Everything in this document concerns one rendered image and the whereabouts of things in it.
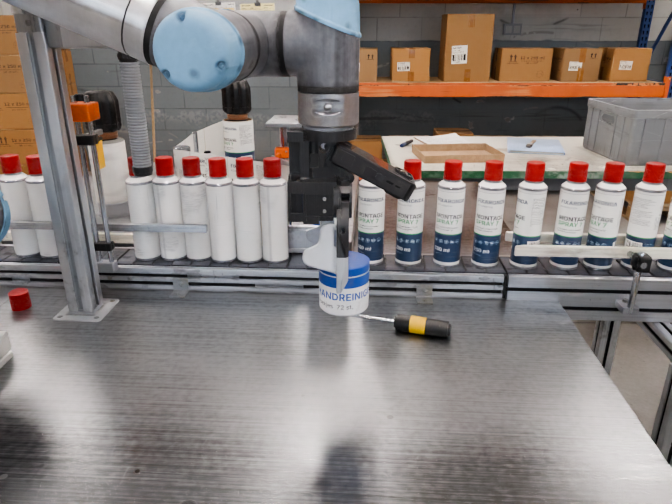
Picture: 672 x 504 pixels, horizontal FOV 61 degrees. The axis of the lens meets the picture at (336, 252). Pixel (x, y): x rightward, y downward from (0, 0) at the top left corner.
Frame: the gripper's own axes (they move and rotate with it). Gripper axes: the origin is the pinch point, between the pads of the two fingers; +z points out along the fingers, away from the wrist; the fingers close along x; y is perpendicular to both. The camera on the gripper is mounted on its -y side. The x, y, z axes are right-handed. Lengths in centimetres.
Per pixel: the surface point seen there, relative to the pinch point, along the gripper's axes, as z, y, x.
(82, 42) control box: -29, 40, -20
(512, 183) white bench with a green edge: 26, -68, -149
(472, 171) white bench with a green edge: 20, -50, -144
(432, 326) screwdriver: 14.7, -14.8, -11.6
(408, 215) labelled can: 1.3, -12.2, -30.2
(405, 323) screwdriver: 14.8, -10.5, -12.9
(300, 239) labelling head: 8.6, 8.7, -36.5
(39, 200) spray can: 0, 59, -34
